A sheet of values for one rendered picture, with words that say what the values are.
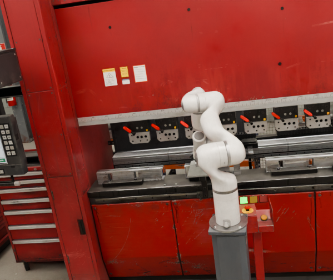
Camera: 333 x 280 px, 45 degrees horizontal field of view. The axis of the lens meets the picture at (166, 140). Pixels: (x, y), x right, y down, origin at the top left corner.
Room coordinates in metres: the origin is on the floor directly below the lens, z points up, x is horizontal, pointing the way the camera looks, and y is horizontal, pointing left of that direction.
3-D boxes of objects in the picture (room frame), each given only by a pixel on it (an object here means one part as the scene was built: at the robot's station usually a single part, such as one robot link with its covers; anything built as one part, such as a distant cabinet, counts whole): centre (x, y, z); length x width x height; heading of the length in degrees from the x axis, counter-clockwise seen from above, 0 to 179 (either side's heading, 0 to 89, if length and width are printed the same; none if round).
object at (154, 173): (2.76, 0.30, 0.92); 0.50 x 0.06 x 0.10; 80
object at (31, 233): (3.28, 1.17, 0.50); 0.50 x 0.50 x 1.00; 80
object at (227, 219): (1.76, -0.25, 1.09); 0.19 x 0.19 x 0.18
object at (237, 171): (2.65, -0.30, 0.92); 0.39 x 0.06 x 0.10; 80
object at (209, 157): (1.76, -0.21, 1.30); 0.19 x 0.12 x 0.24; 93
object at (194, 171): (2.52, -0.22, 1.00); 0.26 x 0.18 x 0.01; 170
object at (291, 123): (2.56, -0.81, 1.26); 0.15 x 0.09 x 0.17; 80
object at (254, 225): (2.25, -0.49, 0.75); 0.20 x 0.16 x 0.18; 81
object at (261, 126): (2.59, -0.61, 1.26); 0.15 x 0.09 x 0.17; 80
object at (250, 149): (2.76, -0.60, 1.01); 0.26 x 0.12 x 0.05; 170
